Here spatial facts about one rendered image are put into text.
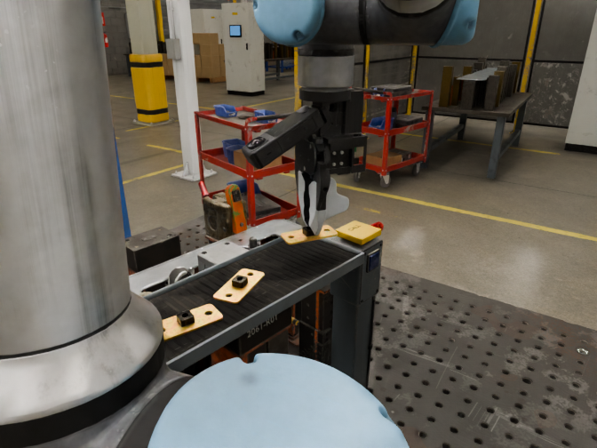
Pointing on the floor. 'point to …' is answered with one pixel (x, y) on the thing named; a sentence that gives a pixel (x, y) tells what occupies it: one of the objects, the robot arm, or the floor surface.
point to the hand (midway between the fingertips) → (309, 225)
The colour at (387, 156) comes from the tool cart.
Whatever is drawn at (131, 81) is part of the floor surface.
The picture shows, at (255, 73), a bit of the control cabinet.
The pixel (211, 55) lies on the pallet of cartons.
